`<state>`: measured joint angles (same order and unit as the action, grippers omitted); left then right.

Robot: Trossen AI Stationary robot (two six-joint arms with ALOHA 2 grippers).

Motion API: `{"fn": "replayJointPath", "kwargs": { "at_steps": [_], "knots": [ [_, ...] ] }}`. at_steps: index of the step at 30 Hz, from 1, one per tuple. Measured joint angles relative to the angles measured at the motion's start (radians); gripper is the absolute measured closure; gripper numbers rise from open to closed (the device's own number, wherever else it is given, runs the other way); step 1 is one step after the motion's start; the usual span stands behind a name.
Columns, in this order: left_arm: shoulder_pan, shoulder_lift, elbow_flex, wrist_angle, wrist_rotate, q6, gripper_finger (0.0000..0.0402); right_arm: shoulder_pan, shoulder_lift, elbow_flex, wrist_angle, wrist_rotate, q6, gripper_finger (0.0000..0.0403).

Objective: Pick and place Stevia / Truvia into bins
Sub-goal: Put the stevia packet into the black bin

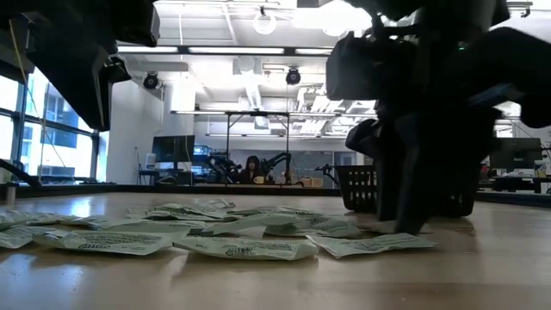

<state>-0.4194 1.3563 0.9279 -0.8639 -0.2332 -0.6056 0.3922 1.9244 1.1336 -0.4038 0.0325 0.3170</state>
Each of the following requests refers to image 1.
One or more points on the black background robot arm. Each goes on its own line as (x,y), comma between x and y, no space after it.
(327,172)
(277,161)
(224,165)

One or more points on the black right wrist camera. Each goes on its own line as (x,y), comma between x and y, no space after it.
(361,138)

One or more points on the black ceiling light rail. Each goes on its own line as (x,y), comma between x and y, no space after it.
(237,50)

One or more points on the black computer monitor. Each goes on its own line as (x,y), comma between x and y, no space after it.
(173,149)
(516,153)

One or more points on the center white sugar packet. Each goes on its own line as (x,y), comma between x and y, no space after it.
(172,227)

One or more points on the top-left white sugar packet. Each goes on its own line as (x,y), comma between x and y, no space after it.
(103,223)

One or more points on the green Stevia sweetener packet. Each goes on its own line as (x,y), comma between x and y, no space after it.
(107,242)
(247,249)
(34,220)
(163,214)
(219,202)
(17,237)
(258,211)
(370,244)
(301,211)
(314,226)
(241,228)

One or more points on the black robot station frame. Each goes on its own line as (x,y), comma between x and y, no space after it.
(287,138)

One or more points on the cardboard box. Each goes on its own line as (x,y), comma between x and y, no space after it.
(313,182)

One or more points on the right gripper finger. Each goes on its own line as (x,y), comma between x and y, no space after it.
(385,172)
(430,172)

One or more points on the black aluminium table frame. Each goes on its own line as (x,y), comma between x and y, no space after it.
(129,188)

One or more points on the black plastic mesh basket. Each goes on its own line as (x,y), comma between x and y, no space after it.
(357,189)

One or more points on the small white post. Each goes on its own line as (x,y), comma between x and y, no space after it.
(10,194)

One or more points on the large window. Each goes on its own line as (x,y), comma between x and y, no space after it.
(64,159)

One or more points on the black ceiling camera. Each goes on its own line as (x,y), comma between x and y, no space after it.
(293,76)
(150,80)

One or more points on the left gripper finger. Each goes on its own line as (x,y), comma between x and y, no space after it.
(86,82)
(119,69)

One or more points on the right white sugar packet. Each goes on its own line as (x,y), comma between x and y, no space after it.
(198,211)

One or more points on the yellow cup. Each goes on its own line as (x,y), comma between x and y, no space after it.
(258,180)

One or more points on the person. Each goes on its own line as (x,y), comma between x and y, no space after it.
(253,170)

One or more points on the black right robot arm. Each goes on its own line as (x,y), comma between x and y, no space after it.
(508,64)

